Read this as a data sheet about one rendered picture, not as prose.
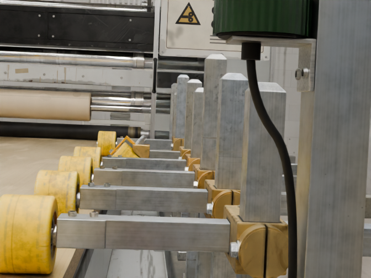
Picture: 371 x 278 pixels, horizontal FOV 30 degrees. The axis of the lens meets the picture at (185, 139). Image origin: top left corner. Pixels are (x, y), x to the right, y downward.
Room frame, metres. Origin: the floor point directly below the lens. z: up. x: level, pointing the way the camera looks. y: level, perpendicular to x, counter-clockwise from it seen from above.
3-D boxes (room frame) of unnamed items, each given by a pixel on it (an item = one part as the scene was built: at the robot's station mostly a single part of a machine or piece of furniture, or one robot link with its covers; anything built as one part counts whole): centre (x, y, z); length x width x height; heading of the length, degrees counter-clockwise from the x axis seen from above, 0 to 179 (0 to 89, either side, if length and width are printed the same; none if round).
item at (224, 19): (0.43, -0.04, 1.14); 0.06 x 0.06 x 0.02
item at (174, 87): (2.67, 0.05, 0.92); 0.04 x 0.04 x 0.48; 3
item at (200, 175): (1.20, -0.04, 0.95); 0.14 x 0.06 x 0.05; 3
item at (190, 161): (1.45, -0.03, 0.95); 0.14 x 0.06 x 0.05; 3
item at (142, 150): (1.71, 0.14, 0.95); 0.10 x 0.04 x 0.10; 93
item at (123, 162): (1.47, -0.04, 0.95); 0.50 x 0.04 x 0.04; 93
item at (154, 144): (2.22, 0.00, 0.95); 0.50 x 0.04 x 0.04; 93
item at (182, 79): (2.18, 0.02, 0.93); 0.04 x 0.04 x 0.48; 3
